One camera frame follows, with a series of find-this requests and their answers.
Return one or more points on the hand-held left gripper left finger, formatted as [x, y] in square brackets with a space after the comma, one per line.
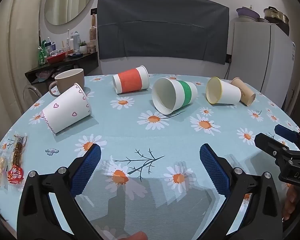
[86, 170]

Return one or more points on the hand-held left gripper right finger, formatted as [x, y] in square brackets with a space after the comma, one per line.
[213, 170]

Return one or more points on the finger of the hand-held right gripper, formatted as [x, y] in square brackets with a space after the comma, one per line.
[267, 143]
[286, 132]

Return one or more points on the brown paper cup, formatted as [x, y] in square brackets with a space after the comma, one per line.
[247, 95]

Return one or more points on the white heart-print paper cup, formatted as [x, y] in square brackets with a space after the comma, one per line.
[65, 112]

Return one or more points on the yellow-rimmed white paper cup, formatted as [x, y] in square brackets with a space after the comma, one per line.
[230, 93]

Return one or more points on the green-banded white paper cup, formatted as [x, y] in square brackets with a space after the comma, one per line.
[187, 93]

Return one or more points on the orange-sleeved white paper cup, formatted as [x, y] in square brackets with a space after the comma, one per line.
[130, 81]

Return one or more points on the person's right hand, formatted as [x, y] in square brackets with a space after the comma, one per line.
[290, 202]

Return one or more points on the person's left hand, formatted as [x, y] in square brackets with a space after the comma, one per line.
[137, 236]

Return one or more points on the red-label snack stick packet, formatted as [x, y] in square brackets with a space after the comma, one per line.
[16, 172]

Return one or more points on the blue daisy-print tablecloth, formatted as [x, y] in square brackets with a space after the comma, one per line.
[150, 135]

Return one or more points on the white refrigerator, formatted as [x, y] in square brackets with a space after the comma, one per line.
[260, 55]

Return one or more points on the brown ceramic mug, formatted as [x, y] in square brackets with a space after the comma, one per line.
[70, 82]

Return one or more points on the clear plastic chair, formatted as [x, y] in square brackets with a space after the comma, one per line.
[31, 95]

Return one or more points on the red bowl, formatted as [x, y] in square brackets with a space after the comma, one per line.
[55, 58]

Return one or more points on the metal steamer pot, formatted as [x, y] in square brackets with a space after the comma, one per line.
[275, 16]

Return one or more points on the small potted plant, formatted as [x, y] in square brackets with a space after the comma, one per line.
[83, 48]

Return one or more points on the green plastic bottle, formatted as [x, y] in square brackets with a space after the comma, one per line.
[41, 56]

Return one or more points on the purple plastic basin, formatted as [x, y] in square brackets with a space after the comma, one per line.
[247, 13]

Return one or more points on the white spray bottle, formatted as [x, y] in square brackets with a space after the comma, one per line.
[76, 41]

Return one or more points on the wooden hairbrush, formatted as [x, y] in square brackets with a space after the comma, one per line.
[92, 32]

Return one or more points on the beige curtain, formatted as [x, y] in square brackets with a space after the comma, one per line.
[15, 42]

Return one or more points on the dark grey cloth cover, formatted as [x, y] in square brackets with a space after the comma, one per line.
[162, 27]

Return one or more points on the black wall shelf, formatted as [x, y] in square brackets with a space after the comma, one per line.
[87, 60]

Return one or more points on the oval wall mirror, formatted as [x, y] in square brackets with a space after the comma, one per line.
[67, 0]

